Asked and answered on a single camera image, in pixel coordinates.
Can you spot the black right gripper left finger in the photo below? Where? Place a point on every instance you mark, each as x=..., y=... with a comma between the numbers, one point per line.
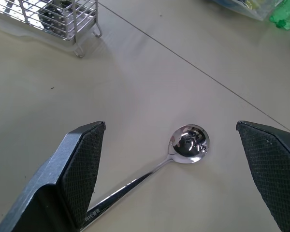
x=62, y=174

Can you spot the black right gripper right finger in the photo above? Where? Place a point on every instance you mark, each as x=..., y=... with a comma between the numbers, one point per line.
x=273, y=169

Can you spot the stainless steel round spoon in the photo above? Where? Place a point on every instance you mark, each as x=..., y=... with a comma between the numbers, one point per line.
x=189, y=143

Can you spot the green plastic bottle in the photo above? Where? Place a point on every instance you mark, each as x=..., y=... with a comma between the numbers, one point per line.
x=285, y=19

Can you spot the clear plastic bag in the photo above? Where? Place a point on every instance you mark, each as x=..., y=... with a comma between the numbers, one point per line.
x=246, y=6

